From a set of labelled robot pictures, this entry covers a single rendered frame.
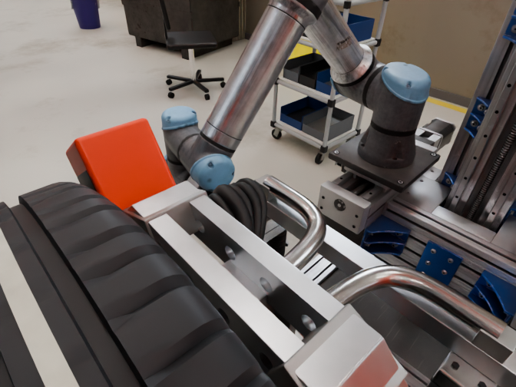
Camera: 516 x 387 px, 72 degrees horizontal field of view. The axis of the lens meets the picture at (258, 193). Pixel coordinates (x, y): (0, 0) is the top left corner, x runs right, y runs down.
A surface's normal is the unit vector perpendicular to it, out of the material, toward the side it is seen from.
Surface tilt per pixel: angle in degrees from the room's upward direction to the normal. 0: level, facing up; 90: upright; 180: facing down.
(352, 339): 0
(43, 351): 4
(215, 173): 90
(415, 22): 90
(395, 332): 0
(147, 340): 9
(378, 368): 45
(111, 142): 55
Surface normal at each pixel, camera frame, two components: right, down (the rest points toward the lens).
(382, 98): -0.86, 0.29
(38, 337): 0.07, -0.75
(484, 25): -0.71, 0.42
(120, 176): 0.57, -0.07
